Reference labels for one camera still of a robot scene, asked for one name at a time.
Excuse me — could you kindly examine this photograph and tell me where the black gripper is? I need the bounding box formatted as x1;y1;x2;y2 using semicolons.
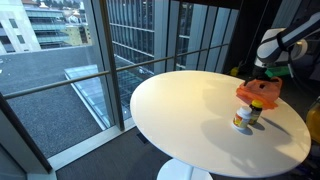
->
244;65;268;87

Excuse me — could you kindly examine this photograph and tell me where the orange plastic bag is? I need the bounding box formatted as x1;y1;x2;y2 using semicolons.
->
235;76;284;110

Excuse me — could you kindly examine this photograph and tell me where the small yellow floor object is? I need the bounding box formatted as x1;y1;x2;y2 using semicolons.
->
229;66;241;77

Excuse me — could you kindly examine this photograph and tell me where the dark bottle yellow cap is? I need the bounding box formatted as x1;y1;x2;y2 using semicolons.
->
248;99;264;126

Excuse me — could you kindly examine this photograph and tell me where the white pill bottle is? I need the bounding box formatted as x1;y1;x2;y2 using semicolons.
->
232;105;253;130

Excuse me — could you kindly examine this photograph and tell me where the yellow chair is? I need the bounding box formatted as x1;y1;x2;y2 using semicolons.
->
305;98;320;144

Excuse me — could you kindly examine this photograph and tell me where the dark window mullion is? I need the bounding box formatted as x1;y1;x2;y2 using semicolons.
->
0;92;53;174
90;0;126;132

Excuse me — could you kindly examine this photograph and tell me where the grey window railing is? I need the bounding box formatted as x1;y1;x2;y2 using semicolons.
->
3;43;231;100

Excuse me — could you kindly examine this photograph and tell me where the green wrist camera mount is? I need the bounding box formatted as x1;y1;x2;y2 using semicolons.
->
264;65;291;78

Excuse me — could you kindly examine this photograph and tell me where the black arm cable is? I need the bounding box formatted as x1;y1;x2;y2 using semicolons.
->
287;48;320;98

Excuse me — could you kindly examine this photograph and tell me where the white table pedestal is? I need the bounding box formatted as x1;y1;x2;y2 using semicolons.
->
156;158;214;180

